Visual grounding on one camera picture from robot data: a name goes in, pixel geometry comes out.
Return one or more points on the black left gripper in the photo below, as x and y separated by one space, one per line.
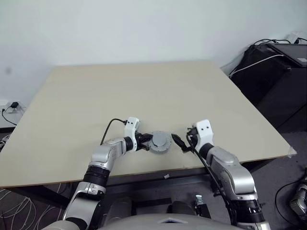
139 141

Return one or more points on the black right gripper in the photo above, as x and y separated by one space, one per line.
193 140

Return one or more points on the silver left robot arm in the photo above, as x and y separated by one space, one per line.
103 155

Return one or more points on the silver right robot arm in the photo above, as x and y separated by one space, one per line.
227 167

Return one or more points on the small white tag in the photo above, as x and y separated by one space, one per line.
166 176

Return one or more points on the dark rounded shape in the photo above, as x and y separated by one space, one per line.
120 207
180 207

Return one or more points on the black box with silver clip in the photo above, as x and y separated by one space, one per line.
204 209

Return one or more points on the grey robot torso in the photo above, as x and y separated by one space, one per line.
168 224

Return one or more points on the black cabinet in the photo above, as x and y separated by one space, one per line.
275 95

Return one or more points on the white power strip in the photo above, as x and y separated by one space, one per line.
21 107

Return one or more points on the silver machine part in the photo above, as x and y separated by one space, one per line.
297 198

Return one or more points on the black power adapter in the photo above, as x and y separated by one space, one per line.
15 105

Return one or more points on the flat black device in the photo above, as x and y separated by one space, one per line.
290 54

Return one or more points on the white plug block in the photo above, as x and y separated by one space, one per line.
294 36

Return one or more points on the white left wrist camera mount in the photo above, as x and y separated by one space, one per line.
130 127

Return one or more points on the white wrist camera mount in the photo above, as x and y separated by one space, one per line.
130 127
204 131

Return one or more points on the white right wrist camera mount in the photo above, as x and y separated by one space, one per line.
204 131

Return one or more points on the dark table frame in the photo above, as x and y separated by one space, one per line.
148 182

